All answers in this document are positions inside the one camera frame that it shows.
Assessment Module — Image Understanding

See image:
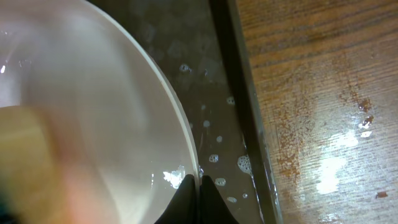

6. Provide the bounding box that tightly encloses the green and yellow sponge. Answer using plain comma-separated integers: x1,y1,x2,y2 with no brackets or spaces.
1,106,99,223

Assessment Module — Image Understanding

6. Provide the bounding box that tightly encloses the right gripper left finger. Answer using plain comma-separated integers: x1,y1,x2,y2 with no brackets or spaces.
155,174,197,224

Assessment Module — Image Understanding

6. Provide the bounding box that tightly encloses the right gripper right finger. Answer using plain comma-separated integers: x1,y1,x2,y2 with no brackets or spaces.
199,175,239,224

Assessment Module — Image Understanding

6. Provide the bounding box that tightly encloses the brown plastic serving tray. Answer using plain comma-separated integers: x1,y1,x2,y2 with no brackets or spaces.
95,0,283,223

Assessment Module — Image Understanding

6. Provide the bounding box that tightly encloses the white plate with red stain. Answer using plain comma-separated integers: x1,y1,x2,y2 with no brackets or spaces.
1,1,198,223

